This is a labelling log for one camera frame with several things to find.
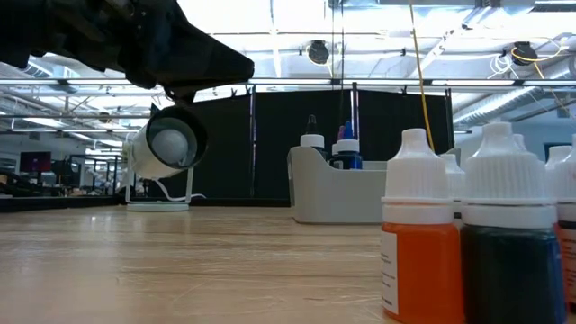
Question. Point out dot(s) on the large bottle with blue tip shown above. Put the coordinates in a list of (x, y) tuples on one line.
[(348, 146)]

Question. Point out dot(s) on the black curtain partition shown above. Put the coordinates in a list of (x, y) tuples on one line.
[(292, 117)]

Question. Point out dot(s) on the large bottle with black tip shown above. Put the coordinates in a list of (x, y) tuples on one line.
[(312, 141)]

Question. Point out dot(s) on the black ceiling-hung fixture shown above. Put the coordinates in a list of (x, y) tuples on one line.
[(524, 53), (318, 52)]

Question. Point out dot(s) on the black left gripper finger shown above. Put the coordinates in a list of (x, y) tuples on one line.
[(189, 58)]

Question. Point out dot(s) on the small orange dropper bottle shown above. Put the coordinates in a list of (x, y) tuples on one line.
[(423, 270), (568, 270)]

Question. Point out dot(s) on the small dark blue dropper bottle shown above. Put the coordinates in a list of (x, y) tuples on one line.
[(508, 270)]

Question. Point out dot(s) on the grey plastic bin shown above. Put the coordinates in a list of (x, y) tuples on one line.
[(333, 198)]

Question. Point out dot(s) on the small white-capped dropper bottle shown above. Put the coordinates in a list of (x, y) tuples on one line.
[(519, 141), (555, 155)]

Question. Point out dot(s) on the white cylindrical spotlight lamp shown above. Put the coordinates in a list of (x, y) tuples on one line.
[(153, 153)]

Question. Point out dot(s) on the reddish-screen monitor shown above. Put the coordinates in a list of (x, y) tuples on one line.
[(36, 162)]

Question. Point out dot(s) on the long ceiling light bar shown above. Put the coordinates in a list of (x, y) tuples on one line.
[(360, 82)]

